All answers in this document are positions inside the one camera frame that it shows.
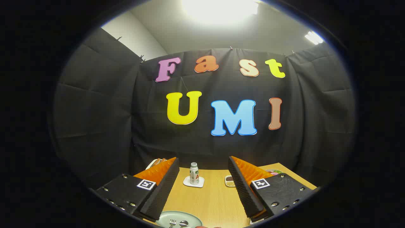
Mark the pale green round plate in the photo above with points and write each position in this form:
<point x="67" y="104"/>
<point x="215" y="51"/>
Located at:
<point x="193" y="221"/>

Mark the toast slice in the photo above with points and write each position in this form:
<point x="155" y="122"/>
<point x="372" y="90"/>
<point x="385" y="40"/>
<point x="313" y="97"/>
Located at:
<point x="159" y="161"/>

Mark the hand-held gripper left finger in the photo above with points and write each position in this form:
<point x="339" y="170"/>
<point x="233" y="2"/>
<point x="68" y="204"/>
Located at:
<point x="164" y="190"/>

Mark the white square coaster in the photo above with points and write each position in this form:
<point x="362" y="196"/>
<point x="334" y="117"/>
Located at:
<point x="188" y="183"/>

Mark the cream toaster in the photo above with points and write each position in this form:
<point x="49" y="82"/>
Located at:
<point x="151" y="164"/>

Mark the small clear drink bottle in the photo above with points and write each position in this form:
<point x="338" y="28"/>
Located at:
<point x="194" y="175"/>

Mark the small ceiling light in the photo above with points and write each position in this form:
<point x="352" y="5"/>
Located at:
<point x="314" y="37"/>

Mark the large ceiling light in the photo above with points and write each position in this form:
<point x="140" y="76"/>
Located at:
<point x="218" y="9"/>

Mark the silver fork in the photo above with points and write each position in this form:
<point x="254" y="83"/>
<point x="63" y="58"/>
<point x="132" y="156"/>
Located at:
<point x="172" y="223"/>

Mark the oval plate with food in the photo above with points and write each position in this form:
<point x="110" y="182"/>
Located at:
<point x="274" y="172"/>

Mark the white divided snack tray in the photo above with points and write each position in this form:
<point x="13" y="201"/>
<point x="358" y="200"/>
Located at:
<point x="229" y="181"/>

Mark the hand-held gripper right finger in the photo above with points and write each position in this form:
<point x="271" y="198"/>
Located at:
<point x="242" y="190"/>

